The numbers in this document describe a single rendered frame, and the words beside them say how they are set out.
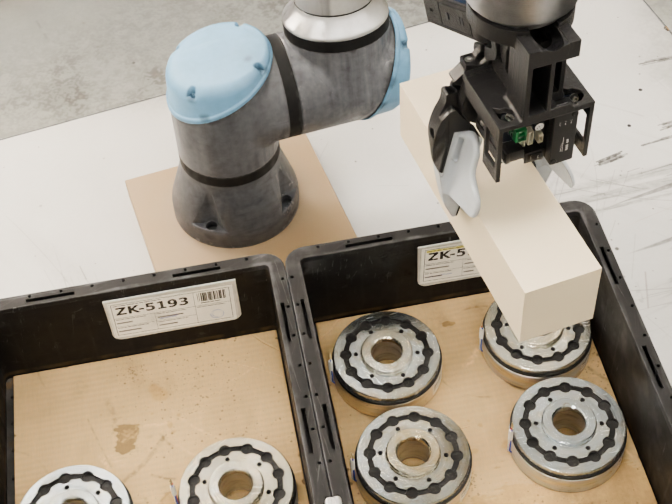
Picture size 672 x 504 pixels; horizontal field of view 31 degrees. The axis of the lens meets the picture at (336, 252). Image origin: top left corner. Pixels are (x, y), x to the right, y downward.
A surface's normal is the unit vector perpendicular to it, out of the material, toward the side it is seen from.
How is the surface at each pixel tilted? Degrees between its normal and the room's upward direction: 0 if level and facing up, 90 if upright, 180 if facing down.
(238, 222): 72
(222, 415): 0
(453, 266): 90
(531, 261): 0
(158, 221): 1
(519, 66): 90
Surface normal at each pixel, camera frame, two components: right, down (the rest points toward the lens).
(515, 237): -0.05, -0.64
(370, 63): 0.57, 0.50
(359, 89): 0.31, 0.61
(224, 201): -0.10, 0.53
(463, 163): -0.92, 0.13
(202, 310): 0.18, 0.75
